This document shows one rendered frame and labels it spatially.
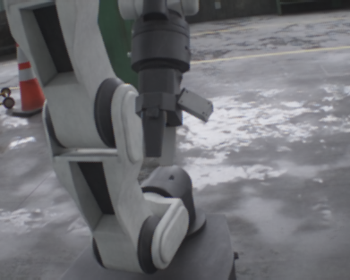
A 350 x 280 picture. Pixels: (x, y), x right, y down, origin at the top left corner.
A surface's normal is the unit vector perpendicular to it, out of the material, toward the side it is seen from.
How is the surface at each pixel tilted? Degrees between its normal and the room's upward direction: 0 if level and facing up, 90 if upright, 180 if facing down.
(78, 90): 105
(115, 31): 90
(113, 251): 92
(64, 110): 91
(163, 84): 59
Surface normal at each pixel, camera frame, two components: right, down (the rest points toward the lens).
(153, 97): -0.14, -0.18
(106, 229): -0.24, -0.79
